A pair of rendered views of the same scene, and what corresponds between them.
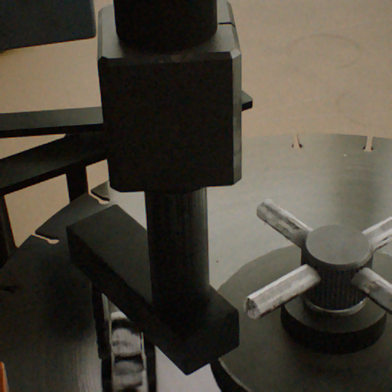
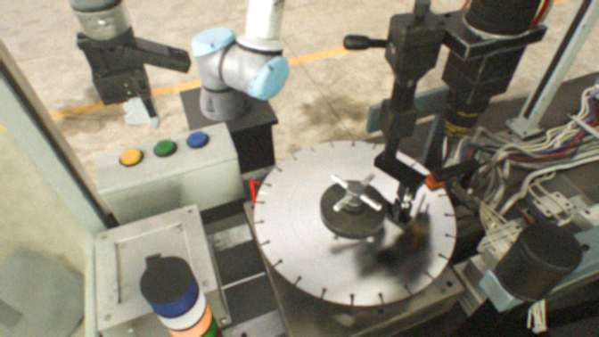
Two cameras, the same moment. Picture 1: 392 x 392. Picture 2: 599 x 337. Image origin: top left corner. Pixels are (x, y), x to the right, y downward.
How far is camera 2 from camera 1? 74 cm
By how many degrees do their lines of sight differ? 95
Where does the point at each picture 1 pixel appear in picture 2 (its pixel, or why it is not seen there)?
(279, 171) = (383, 277)
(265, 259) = (376, 224)
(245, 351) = (373, 193)
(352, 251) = (351, 185)
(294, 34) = not seen: outside the picture
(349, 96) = not seen: outside the picture
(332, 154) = (365, 290)
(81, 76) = not seen: outside the picture
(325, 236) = (359, 190)
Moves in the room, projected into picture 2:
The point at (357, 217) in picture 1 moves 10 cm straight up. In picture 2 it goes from (351, 255) to (356, 217)
